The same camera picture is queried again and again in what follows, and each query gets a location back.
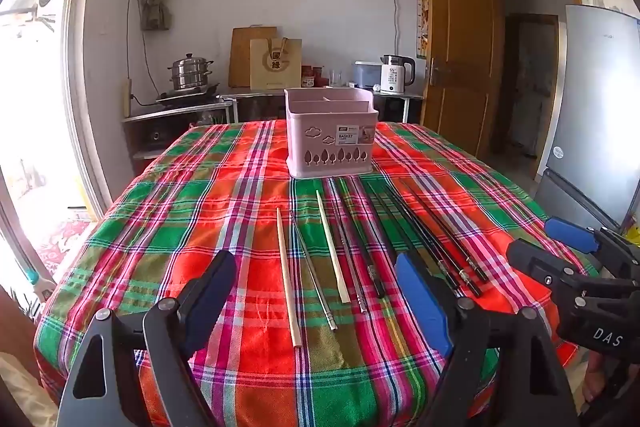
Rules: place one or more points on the black chopstick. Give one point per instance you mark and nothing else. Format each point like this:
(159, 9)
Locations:
(444, 231)
(385, 217)
(420, 238)
(362, 242)
(438, 241)

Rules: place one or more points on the tan paper gift bag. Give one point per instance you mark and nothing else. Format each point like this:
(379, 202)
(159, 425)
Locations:
(275, 67)

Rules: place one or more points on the person's right hand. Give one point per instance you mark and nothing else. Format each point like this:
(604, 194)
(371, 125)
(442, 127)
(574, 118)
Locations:
(600, 379)

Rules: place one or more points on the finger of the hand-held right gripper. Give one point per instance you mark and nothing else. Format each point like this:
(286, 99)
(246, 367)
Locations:
(570, 234)
(530, 257)

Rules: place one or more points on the beige power strip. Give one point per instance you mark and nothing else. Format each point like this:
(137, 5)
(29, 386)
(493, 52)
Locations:
(127, 99)

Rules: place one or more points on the clear drinking glass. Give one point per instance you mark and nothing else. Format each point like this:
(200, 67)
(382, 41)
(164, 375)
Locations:
(337, 79)

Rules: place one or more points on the grey refrigerator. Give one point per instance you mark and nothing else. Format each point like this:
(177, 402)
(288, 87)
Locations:
(590, 107)

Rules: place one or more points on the white electric kettle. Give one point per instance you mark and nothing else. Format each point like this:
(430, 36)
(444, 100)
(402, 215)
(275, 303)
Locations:
(392, 77)

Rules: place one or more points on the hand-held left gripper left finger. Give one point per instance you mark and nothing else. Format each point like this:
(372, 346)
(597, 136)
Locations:
(212, 302)

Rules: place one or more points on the black induction cooker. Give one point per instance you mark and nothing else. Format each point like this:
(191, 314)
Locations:
(187, 96)

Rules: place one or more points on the pink plastic utensil basket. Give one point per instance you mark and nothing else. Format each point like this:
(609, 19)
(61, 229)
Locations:
(320, 127)

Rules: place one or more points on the white window frame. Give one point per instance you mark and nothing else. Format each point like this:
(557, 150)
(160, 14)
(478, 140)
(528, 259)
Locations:
(80, 82)

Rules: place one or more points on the low cooker stand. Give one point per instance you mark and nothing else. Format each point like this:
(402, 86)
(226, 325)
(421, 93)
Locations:
(150, 127)

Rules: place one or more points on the red lidded jar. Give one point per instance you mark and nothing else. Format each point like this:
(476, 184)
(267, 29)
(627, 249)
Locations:
(320, 74)
(308, 81)

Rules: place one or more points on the wooden cutting board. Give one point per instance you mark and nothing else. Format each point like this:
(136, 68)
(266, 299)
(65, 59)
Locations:
(240, 57)

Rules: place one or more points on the wooden door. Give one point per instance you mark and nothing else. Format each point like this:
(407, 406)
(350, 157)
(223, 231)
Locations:
(460, 47)

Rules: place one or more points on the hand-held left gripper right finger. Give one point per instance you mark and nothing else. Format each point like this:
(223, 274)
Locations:
(422, 302)

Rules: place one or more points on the plaid tablecloth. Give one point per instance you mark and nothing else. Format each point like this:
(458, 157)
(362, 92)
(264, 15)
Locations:
(200, 207)

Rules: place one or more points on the wall calendar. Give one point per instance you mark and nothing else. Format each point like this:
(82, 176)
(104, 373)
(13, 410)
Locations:
(422, 22)

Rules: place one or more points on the pale wooden chopstick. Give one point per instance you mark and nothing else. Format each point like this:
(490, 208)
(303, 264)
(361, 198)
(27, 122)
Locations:
(287, 277)
(332, 247)

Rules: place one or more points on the red patterned mat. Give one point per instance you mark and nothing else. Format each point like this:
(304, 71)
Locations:
(62, 247)

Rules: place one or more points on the metal shelf table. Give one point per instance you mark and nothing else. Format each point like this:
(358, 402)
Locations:
(260, 94)

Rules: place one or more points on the steel steamer pot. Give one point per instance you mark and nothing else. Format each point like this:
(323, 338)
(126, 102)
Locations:
(190, 74)

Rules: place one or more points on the silver metal chopstick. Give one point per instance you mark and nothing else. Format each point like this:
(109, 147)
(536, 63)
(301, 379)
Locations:
(347, 247)
(312, 269)

